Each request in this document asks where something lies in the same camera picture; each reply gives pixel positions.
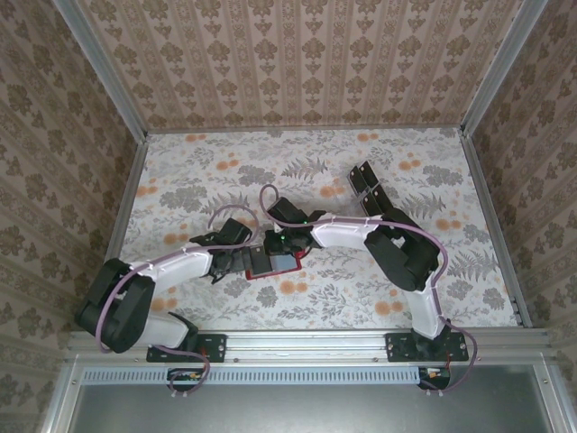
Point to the floral table cover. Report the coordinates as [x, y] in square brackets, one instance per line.
[203, 158]

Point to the clear acrylic card stand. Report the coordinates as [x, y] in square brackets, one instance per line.
[366, 191]

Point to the grey metal panel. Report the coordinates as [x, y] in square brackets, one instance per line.
[306, 410]

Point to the aluminium table edge rail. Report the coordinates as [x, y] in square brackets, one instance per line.
[481, 189]
[130, 189]

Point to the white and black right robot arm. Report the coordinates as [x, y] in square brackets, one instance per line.
[342, 234]

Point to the small black circuit board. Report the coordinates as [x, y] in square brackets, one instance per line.
[187, 378]
[435, 378]

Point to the aluminium frame post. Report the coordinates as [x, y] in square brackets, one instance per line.
[497, 67]
[106, 74]

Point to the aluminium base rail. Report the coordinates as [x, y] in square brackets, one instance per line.
[306, 345]

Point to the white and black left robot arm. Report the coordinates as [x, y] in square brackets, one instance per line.
[180, 268]

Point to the black credit card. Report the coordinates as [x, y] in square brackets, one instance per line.
[369, 209]
[383, 200]
[362, 179]
[260, 262]
[354, 180]
[370, 173]
[376, 205]

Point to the red leather card holder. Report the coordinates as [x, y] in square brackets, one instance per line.
[284, 264]

